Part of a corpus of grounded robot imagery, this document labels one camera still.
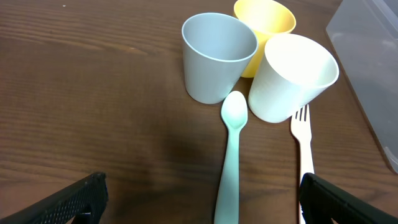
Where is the clear plastic container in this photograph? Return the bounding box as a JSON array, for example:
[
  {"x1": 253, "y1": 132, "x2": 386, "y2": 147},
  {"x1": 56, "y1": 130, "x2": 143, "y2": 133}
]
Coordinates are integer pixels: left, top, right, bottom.
[{"x1": 326, "y1": 0, "x2": 397, "y2": 172}]

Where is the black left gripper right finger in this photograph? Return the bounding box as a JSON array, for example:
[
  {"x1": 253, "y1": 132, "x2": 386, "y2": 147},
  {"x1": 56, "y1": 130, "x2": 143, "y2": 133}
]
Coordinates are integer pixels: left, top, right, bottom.
[{"x1": 299, "y1": 173, "x2": 397, "y2": 224}]

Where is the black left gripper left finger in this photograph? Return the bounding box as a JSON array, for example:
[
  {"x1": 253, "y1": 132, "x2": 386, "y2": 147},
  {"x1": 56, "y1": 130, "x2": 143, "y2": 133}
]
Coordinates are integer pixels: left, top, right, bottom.
[{"x1": 1, "y1": 172, "x2": 109, "y2": 224}]

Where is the white plastic cup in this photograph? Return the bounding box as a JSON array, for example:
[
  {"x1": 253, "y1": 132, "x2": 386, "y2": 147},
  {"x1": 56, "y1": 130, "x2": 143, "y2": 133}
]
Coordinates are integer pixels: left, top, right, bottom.
[{"x1": 248, "y1": 34, "x2": 340, "y2": 123}]

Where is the mint green plastic spoon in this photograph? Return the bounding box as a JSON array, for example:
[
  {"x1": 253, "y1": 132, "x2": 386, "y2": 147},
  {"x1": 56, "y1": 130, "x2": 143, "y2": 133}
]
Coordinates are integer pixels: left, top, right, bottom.
[{"x1": 214, "y1": 91, "x2": 248, "y2": 224}]

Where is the grey plastic cup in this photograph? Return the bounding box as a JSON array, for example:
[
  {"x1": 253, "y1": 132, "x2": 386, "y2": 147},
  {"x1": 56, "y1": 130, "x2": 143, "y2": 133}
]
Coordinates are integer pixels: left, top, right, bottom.
[{"x1": 182, "y1": 12, "x2": 259, "y2": 104}]

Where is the yellow plastic cup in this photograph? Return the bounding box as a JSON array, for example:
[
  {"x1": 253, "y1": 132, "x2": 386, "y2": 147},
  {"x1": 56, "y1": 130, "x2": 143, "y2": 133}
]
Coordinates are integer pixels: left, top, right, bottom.
[{"x1": 234, "y1": 0, "x2": 297, "y2": 78}]

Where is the white plastic fork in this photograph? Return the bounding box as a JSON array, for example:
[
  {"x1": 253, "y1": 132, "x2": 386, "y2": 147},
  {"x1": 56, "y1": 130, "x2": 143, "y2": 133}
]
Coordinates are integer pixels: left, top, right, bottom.
[{"x1": 290, "y1": 104, "x2": 315, "y2": 224}]

